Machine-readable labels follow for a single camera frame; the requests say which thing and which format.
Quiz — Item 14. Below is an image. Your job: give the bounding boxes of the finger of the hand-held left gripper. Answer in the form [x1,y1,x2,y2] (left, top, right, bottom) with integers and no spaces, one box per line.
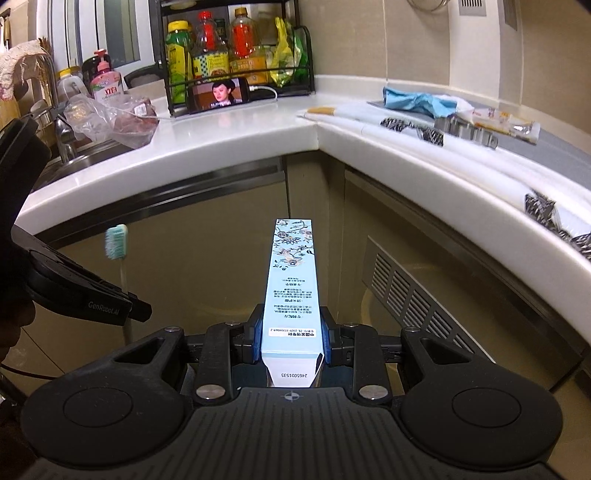
[28,247,137,301]
[28,276,153,326]

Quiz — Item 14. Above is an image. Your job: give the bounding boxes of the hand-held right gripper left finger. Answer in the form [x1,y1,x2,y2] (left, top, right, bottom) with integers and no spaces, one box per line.
[111,305,266,401]

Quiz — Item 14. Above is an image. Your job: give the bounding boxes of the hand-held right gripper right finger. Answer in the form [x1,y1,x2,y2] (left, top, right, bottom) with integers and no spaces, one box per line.
[322,305,477,401]

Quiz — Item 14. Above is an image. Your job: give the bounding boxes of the white toothbrush teal bristles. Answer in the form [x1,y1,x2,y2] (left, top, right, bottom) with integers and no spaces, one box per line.
[104,224,136,346]

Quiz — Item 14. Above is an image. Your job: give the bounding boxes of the light blue floral toothpaste box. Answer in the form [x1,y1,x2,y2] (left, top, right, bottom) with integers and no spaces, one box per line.
[260,219,327,388]

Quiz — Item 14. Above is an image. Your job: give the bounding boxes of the white orange spout pouch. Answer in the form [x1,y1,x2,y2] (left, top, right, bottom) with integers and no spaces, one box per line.
[455,106,541,145]

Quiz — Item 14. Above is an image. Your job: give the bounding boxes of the chrome faucet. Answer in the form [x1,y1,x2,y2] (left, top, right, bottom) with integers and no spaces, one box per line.
[28,52,78,163]

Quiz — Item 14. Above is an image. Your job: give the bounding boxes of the stainless steel sink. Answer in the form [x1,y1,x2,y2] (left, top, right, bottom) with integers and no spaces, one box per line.
[31,137,132,191]

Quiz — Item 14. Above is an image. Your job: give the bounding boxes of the grey vent grille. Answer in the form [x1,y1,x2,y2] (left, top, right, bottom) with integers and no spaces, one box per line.
[361,234,477,357]

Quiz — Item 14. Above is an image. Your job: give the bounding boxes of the clear jar yellow lid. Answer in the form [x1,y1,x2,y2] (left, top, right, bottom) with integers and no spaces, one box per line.
[56,66,89,112]

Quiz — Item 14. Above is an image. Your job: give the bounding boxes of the beige lace cloth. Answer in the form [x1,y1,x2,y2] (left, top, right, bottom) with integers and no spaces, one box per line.
[0,39,44,101]

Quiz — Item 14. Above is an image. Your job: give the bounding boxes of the clear bag with meat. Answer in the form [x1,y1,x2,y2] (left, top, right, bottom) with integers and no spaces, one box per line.
[63,94,160,150]

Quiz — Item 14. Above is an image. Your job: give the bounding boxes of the pink pump soap bottle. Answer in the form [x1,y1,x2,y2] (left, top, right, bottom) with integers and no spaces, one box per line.
[89,49,126,100]

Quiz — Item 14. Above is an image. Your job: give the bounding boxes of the beige vented cabinet door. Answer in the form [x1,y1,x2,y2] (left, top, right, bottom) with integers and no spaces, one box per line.
[344,165,591,394]

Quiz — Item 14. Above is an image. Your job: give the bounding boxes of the dark grey container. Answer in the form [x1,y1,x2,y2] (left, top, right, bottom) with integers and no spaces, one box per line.
[123,65,168,91]

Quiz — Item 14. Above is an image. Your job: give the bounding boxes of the window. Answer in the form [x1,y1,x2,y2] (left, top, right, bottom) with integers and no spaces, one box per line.
[46,0,155,66]

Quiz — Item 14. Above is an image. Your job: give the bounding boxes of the green yellow bottle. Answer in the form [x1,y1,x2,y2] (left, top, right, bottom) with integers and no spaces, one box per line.
[165,19,195,103]

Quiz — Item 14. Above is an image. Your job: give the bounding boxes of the black smartphone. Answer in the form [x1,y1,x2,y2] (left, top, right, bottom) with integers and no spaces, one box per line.
[187,77,253,115]

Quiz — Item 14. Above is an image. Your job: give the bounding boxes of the red cap sauce bottle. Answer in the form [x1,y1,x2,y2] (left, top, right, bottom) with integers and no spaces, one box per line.
[191,10,230,83]

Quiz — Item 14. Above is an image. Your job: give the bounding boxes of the orange cap oil bottle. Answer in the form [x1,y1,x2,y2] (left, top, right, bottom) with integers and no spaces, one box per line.
[229,6,269,75]

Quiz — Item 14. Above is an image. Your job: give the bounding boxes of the blue face mask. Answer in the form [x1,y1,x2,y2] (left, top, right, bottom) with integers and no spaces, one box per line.
[382,86,468,119]

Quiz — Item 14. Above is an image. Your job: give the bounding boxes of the grey stovetop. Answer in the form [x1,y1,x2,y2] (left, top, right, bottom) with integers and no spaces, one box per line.
[492,124,591,188]

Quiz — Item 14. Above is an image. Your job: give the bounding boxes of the yellow plastic bag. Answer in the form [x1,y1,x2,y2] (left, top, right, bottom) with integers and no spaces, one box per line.
[269,17,297,87]

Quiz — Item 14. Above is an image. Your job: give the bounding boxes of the green packet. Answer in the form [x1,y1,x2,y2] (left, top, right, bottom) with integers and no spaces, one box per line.
[293,33,309,80]

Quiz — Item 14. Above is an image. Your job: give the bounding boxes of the black cable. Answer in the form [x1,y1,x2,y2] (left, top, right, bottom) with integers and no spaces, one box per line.
[0,364,63,384]

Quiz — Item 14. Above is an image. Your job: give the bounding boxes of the black cabinet handle rail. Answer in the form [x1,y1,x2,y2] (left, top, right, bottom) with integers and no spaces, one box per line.
[41,166,285,219]

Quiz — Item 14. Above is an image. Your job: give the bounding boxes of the black wire rack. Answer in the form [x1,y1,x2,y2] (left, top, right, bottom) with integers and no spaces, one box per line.
[159,0,315,119]

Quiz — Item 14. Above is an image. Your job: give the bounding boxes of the silver wall vent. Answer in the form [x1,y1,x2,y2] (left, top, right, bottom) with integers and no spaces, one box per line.
[457,0,489,18]

